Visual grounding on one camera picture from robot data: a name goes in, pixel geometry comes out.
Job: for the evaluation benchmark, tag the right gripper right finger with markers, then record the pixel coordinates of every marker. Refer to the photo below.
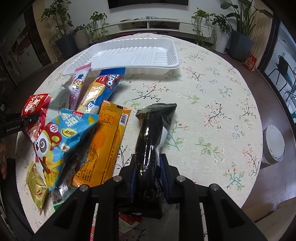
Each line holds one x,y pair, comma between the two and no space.
168,180

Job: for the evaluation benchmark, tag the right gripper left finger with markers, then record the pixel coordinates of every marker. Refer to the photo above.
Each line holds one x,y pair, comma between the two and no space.
129,174

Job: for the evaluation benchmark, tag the orange snack packet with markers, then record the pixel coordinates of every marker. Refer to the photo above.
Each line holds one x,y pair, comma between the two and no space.
104,146

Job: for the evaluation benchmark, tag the red snack bag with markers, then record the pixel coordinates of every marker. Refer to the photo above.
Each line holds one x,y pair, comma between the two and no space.
37,105

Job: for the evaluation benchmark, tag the light blue chips bag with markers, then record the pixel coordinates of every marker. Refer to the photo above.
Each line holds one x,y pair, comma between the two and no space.
58,139

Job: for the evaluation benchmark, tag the black snack packet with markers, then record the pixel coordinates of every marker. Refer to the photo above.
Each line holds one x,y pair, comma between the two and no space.
155,122

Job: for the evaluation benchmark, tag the gold foil snack packet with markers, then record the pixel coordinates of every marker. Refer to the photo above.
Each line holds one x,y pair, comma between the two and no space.
37,187

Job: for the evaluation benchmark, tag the pink cartoon snack packet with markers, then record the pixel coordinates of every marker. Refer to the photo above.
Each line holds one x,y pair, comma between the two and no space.
76,84

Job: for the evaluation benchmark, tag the blue orange cookie packet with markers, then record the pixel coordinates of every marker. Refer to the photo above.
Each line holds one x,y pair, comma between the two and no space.
101,89

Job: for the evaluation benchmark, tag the clear green nut packet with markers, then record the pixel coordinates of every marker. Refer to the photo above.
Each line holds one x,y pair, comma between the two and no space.
64,188

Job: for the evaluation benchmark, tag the potted plant white pot left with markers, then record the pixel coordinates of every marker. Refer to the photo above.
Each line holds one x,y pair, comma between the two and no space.
92,33

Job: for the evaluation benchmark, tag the potted plant white pot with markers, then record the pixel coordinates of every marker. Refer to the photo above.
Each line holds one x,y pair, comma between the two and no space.
212,31
92,33

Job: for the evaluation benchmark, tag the potted plant dark pot left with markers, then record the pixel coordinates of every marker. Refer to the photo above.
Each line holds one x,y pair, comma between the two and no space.
57,13

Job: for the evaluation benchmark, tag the potted plant dark pot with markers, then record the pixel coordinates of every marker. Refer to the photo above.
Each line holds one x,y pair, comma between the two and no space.
57,13
244,14

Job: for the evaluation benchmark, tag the white plastic tray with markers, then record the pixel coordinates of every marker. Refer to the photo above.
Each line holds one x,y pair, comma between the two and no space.
137,55

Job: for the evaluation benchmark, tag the red gift box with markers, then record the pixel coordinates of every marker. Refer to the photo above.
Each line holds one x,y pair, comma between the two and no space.
250,63

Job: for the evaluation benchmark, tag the potted plant dark pot right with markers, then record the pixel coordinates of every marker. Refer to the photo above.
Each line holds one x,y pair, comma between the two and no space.
244,14

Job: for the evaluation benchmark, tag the white tv cabinet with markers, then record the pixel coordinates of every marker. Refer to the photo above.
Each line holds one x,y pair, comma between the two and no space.
158,25

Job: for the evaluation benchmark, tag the potted plant white pot right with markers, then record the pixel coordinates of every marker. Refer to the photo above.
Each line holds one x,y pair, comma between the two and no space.
212,31

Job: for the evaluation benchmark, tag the black balcony chair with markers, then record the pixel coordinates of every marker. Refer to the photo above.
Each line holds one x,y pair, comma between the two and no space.
287,73

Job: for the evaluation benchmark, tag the black television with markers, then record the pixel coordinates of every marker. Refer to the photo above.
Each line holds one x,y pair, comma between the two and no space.
118,3

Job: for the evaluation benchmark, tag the wall shelf cabinet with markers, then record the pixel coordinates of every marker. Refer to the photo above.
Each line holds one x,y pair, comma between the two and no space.
23,52

